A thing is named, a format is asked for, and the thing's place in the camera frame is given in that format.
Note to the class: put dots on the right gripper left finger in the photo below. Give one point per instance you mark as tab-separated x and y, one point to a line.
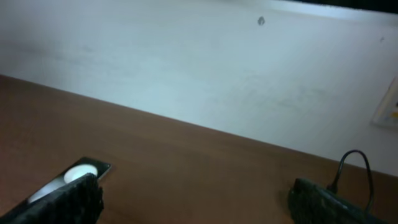
78	202

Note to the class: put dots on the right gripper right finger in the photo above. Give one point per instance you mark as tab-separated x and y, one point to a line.
309	203

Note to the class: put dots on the black Samsung Galaxy smartphone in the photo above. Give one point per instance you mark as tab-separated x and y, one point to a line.
78	169

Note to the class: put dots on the white wall socket plate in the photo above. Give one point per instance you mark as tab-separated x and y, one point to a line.
386	112

